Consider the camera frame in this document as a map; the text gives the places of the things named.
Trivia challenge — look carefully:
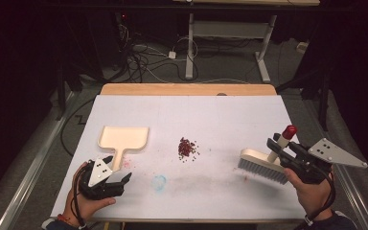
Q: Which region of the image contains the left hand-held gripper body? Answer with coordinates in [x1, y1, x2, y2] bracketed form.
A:
[78, 157, 126, 200]

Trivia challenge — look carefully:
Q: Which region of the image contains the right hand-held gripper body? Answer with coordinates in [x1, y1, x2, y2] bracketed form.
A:
[281, 137, 368, 185]

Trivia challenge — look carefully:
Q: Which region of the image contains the cream brush with red cap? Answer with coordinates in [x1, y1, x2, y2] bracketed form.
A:
[237, 125, 299, 186]

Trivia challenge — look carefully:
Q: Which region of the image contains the cream plastic dustpan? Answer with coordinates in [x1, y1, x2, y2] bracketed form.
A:
[97, 125, 150, 173]

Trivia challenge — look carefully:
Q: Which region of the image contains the pile of red beans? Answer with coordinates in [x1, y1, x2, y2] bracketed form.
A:
[176, 137, 201, 164]

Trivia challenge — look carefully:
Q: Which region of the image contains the person's left hand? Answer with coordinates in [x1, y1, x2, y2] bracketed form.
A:
[61, 161, 117, 224]

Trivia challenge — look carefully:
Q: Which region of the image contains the person's right hand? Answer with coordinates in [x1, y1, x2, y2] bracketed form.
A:
[283, 168, 334, 221]

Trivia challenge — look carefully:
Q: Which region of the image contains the black metal stand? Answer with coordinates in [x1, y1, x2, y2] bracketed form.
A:
[275, 68, 332, 132]

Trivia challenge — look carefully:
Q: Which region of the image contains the white board sheet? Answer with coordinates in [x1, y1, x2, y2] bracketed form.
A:
[50, 94, 314, 222]

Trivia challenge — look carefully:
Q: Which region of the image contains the small white box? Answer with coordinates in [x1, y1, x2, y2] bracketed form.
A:
[296, 41, 310, 55]

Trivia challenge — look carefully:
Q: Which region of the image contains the wooden table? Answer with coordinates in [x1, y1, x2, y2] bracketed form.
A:
[89, 82, 305, 224]

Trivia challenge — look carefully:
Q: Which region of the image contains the white desk with metal legs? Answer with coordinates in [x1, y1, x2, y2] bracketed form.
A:
[172, 0, 321, 84]

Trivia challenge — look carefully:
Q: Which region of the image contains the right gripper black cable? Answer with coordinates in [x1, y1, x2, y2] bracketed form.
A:
[306, 166, 337, 225]

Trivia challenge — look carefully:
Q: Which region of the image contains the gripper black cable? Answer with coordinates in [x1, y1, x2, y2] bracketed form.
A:
[70, 164, 90, 228]
[306, 166, 337, 225]

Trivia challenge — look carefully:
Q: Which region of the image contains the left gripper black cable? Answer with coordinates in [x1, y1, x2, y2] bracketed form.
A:
[70, 164, 90, 228]

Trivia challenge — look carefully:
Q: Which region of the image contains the metal floor rail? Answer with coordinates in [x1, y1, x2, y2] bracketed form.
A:
[0, 90, 79, 230]
[332, 164, 368, 230]

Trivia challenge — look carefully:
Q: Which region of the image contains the black floor cable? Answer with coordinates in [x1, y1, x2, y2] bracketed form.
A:
[59, 97, 96, 158]

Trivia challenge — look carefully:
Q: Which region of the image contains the red bracelet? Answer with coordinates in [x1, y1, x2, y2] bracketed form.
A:
[57, 213, 74, 225]

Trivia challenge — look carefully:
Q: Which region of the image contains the tangle of floor cables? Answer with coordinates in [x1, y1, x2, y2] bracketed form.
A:
[114, 18, 200, 84]

